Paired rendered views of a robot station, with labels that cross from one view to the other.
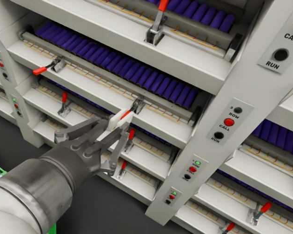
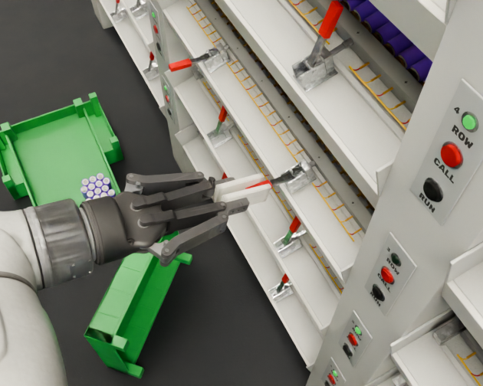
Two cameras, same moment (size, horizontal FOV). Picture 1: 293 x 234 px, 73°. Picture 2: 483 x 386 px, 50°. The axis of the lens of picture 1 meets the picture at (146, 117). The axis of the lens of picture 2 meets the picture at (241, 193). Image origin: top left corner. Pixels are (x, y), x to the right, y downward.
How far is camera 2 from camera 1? 33 cm
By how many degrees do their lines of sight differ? 32
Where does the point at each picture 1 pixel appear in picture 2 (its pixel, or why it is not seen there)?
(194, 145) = (353, 292)
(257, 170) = not seen: outside the picture
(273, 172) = not seen: outside the picture
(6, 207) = (18, 237)
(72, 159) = (110, 220)
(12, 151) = (149, 169)
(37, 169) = (65, 214)
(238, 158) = (430, 361)
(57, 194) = (70, 250)
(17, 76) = (172, 54)
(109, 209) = (245, 345)
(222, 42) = not seen: hidden behind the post
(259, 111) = (424, 279)
